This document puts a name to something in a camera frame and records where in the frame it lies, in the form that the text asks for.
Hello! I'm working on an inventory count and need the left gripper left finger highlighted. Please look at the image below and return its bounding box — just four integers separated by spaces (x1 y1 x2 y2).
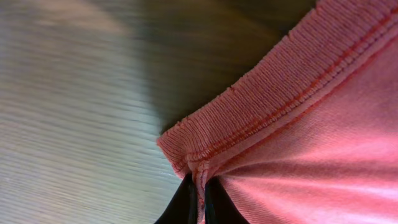
155 173 198 224

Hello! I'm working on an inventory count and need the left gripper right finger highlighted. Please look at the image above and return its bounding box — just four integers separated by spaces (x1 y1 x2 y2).
205 177 249 224

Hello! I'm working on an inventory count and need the red t-shirt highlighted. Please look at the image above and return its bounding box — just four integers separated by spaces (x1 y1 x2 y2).
157 0 397 223

